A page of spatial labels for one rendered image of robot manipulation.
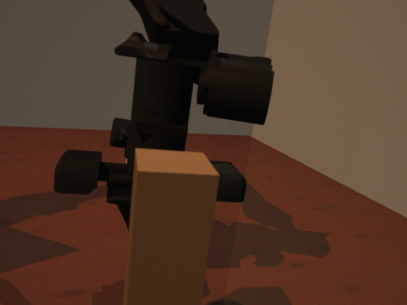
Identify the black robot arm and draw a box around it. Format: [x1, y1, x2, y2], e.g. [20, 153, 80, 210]
[114, 0, 275, 125]

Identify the tan wooden rectangular post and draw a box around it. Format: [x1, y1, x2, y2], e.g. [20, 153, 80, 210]
[123, 148, 220, 305]

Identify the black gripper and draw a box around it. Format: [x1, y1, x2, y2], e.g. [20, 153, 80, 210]
[54, 106, 246, 230]

